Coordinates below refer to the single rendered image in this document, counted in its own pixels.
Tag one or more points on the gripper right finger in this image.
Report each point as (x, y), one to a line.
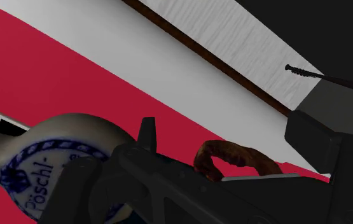
(349, 173)

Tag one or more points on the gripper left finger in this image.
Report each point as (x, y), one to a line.
(151, 183)

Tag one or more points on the black rod with spiral tip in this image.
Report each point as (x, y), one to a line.
(334, 78)

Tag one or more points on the beige stoneware bottle, blue print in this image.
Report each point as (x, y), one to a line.
(49, 139)

